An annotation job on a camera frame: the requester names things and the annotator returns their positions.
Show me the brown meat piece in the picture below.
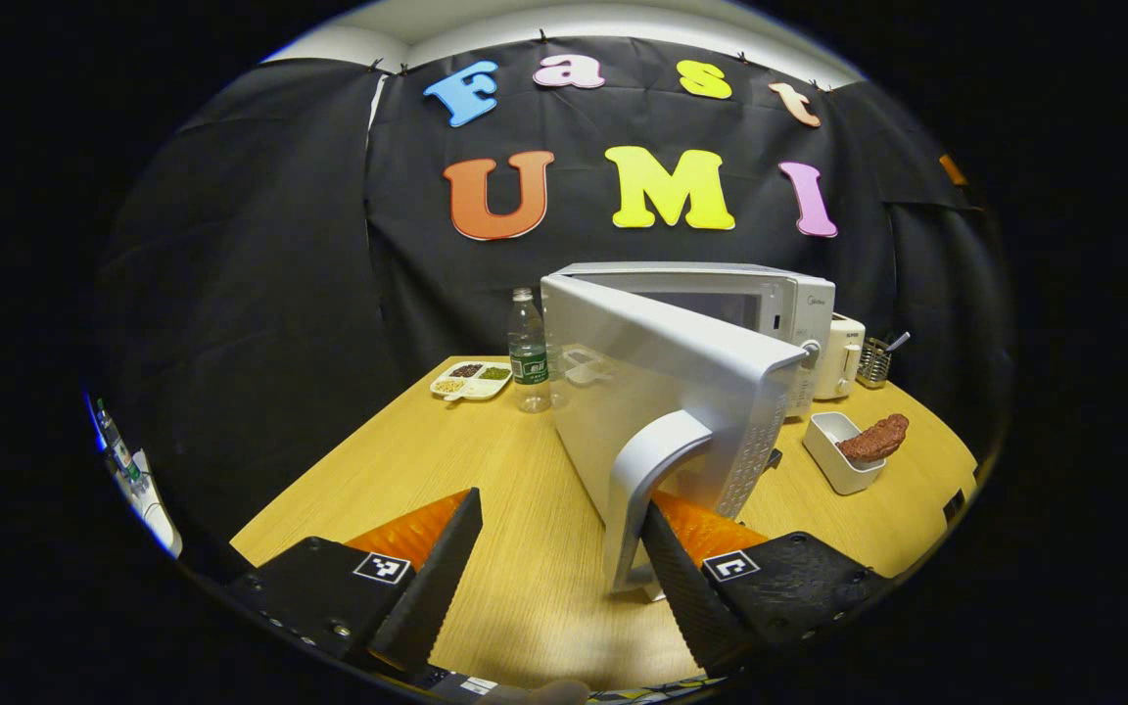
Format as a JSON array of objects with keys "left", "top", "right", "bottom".
[{"left": 835, "top": 413, "right": 911, "bottom": 464}]

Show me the clear plastic water bottle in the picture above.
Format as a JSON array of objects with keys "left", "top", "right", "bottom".
[{"left": 508, "top": 288, "right": 553, "bottom": 413}]

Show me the white rectangular tray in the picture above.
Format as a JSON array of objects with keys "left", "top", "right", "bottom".
[{"left": 802, "top": 411, "right": 888, "bottom": 495}]

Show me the small green bottle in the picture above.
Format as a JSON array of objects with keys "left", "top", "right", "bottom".
[{"left": 94, "top": 397, "right": 146, "bottom": 486}]

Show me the white microwave oven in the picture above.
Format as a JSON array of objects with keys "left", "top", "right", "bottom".
[{"left": 540, "top": 261, "right": 837, "bottom": 594}]

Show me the wire utensil holder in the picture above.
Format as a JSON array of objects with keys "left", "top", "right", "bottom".
[{"left": 856, "top": 338, "right": 893, "bottom": 389}]

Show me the white toaster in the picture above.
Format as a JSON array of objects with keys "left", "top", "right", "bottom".
[{"left": 814, "top": 313, "right": 867, "bottom": 400}]

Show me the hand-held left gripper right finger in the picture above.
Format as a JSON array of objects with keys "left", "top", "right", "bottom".
[{"left": 640, "top": 490, "right": 893, "bottom": 679}]

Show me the black backdrop cloth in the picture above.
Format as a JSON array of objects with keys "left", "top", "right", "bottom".
[{"left": 84, "top": 37, "right": 1015, "bottom": 549}]

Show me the white compartment plate with beans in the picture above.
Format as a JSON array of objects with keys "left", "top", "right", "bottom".
[{"left": 429, "top": 360, "right": 514, "bottom": 402}]

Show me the white object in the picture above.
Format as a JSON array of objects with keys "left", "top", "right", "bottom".
[{"left": 128, "top": 450, "right": 183, "bottom": 559}]

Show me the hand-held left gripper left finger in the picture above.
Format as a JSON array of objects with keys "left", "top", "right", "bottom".
[{"left": 226, "top": 488, "right": 484, "bottom": 677}]

